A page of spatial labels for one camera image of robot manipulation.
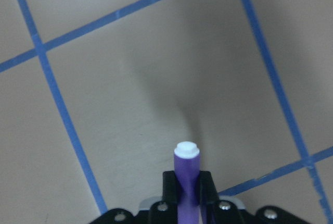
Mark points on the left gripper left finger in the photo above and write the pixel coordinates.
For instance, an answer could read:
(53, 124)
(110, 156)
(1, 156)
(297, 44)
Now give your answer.
(171, 189)

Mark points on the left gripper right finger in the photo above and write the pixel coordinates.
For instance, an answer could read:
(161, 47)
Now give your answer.
(206, 191)

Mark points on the purple marker pen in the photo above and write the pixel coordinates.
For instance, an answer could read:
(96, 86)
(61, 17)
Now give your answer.
(187, 169)

